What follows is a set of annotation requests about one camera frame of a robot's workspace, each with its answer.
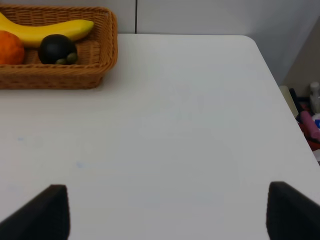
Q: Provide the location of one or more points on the yellow banana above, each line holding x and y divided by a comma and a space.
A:
32, 36

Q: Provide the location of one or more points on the light brown wicker basket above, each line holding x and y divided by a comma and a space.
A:
97, 52

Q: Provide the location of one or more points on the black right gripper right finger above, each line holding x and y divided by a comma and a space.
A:
290, 215

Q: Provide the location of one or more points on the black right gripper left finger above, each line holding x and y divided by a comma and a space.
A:
45, 217

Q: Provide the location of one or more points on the beige board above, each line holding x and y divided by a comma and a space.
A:
289, 100

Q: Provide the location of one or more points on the dark green mangosteen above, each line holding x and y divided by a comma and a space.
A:
57, 49

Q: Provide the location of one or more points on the orange tangerine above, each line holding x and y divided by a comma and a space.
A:
12, 51

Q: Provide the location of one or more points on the clear bottle white cap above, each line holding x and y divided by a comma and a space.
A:
315, 97

